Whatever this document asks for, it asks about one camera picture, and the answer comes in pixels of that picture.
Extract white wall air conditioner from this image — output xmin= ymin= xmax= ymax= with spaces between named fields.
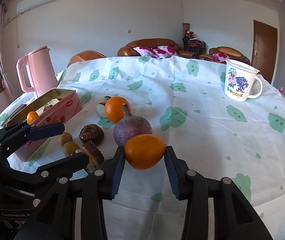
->
xmin=16 ymin=0 xmax=54 ymax=15

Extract pink floral cushion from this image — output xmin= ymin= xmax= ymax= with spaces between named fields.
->
xmin=133 ymin=46 xmax=158 ymax=58
xmin=153 ymin=46 xmax=178 ymax=59

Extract pink electric kettle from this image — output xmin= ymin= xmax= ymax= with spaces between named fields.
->
xmin=16 ymin=46 xmax=58 ymax=98

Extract brown leather chair back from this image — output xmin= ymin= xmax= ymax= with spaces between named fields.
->
xmin=67 ymin=50 xmax=105 ymax=67

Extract dark chocolate muffin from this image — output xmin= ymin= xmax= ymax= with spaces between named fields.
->
xmin=79 ymin=124 xmax=104 ymax=146

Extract brown leather sofa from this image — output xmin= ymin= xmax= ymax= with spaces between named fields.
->
xmin=118 ymin=38 xmax=198 ymax=59

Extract brown leather armchair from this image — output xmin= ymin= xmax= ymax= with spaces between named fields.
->
xmin=199 ymin=47 xmax=250 ymax=64

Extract white cartoon mug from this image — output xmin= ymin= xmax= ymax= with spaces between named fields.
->
xmin=224 ymin=59 xmax=263 ymax=102

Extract armchair floral cushion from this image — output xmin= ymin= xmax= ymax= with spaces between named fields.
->
xmin=212 ymin=53 xmax=230 ymax=63

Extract small orange in tin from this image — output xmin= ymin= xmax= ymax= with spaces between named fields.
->
xmin=26 ymin=111 xmax=39 ymax=124

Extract brown wooden door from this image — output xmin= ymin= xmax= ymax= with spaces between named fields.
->
xmin=251 ymin=20 xmax=277 ymax=83

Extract printed paper in tin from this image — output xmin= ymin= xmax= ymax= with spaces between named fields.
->
xmin=36 ymin=98 xmax=59 ymax=116

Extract layered cake roll slice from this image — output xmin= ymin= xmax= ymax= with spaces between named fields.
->
xmin=75 ymin=141 xmax=105 ymax=174

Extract cream cake roll piece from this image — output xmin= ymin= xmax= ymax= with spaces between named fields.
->
xmin=95 ymin=96 xmax=111 ymax=119

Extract large orange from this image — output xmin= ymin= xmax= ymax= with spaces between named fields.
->
xmin=124 ymin=134 xmax=166 ymax=170

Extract black stacked chairs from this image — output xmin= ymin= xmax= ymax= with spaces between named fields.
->
xmin=182 ymin=23 xmax=206 ymax=55

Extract pink metal tin box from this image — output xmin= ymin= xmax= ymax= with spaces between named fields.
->
xmin=5 ymin=88 xmax=84 ymax=163

